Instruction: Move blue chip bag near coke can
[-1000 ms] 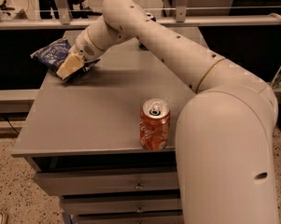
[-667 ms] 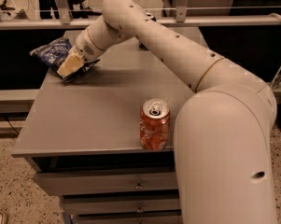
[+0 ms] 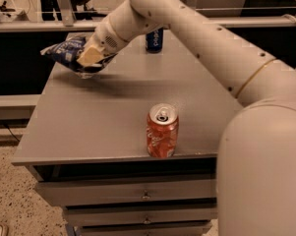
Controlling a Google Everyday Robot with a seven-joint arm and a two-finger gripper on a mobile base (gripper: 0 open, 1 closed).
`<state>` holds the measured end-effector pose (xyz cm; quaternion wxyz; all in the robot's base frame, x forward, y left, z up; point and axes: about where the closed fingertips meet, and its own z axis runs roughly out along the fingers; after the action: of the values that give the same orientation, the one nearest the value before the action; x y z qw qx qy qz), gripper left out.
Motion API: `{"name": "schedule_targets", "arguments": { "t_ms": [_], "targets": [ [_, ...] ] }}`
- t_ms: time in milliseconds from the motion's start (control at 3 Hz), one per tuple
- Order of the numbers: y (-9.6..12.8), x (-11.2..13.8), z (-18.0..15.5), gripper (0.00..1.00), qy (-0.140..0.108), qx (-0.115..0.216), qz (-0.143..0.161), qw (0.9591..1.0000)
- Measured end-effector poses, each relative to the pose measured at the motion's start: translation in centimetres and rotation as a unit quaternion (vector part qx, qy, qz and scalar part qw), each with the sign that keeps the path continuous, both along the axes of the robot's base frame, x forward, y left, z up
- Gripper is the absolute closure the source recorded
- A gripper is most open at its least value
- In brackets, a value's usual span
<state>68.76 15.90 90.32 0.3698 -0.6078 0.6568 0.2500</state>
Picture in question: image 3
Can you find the bottom grey drawer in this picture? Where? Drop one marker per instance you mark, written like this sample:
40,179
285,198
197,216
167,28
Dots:
191,228

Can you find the grey drawer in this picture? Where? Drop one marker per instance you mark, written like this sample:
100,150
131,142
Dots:
191,228
127,190
140,214

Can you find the grey metal railing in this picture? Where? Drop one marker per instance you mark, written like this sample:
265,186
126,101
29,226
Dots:
229,16

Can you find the blue chip bag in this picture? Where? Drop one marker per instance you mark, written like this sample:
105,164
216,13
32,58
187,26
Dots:
67,53

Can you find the grey drawer cabinet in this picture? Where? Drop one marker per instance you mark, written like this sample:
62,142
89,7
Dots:
93,129

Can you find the top grey drawer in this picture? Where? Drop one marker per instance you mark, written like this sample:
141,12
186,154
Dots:
127,190

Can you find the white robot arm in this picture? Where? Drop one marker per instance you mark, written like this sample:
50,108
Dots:
256,162

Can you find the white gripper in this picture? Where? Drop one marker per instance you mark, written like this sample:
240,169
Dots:
105,39

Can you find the red coke can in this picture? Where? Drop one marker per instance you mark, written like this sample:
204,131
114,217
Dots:
162,130

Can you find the blue pepsi can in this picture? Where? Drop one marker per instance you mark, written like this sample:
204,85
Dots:
154,41

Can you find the middle grey drawer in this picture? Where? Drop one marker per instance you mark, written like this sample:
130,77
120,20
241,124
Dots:
140,214

